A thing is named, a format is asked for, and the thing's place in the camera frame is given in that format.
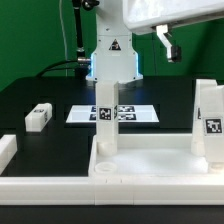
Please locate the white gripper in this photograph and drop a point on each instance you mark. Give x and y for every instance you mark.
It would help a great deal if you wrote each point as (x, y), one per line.
(143, 16)

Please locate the white desk top tray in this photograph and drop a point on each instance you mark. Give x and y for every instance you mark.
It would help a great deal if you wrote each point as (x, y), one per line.
(153, 155)

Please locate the fiducial marker plate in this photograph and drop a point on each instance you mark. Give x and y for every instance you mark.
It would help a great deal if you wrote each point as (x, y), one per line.
(126, 114)

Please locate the white front fence bar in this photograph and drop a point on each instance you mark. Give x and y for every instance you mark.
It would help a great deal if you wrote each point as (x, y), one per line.
(146, 190)

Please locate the white left fence block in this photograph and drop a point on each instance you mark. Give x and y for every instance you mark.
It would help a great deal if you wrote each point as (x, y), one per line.
(8, 148)

